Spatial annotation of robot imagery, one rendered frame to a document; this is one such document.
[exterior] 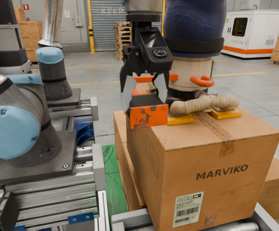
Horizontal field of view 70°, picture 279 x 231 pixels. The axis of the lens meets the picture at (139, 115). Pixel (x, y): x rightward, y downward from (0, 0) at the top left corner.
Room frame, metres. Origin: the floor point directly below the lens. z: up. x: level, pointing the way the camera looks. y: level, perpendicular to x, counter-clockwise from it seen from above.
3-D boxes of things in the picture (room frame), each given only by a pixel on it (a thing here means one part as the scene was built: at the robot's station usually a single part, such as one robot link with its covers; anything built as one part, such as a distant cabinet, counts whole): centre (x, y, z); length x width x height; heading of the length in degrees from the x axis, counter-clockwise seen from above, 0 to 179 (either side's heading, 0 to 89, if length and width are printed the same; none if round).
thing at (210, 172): (0.80, -0.19, 0.87); 0.60 x 0.40 x 0.40; 14
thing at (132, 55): (0.47, -0.01, 1.34); 0.09 x 0.08 x 0.12; 14
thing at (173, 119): (0.77, -0.10, 1.10); 0.34 x 0.10 x 0.05; 14
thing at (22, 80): (0.49, 0.31, 1.20); 0.13 x 0.12 x 0.14; 18
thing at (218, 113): (0.81, -0.28, 1.10); 0.34 x 0.10 x 0.05; 14
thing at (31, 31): (7.46, 3.87, 0.87); 1.21 x 1.02 x 1.74; 13
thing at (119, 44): (8.38, 0.39, 0.65); 1.29 x 1.10 x 1.31; 13
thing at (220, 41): (0.79, -0.19, 1.32); 0.23 x 0.23 x 0.04
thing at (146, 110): (0.44, -0.01, 1.20); 0.09 x 0.08 x 0.05; 104
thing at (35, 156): (0.50, 0.31, 1.09); 0.15 x 0.15 x 0.10
